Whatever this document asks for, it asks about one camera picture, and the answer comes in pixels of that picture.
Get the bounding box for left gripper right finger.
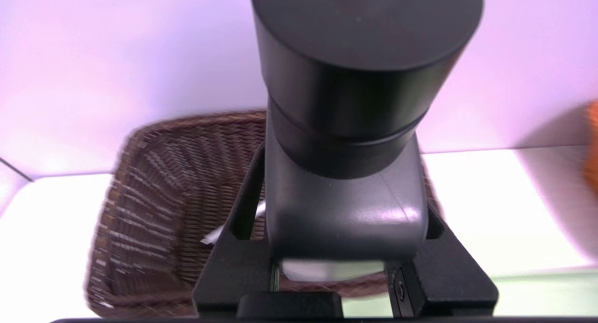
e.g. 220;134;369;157
383;206;499;316

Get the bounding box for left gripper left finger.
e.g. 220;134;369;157
192;143;281;316

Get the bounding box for white pen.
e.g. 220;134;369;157
201;199;267;246

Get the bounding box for black pump bottle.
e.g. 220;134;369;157
250;0;484;282

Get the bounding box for dark brown wicker basket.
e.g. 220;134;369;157
84;109;444;319

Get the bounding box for orange wicker basket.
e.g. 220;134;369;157
584;101;598;197

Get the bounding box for light green plastic tray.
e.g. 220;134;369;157
341;267;598;319

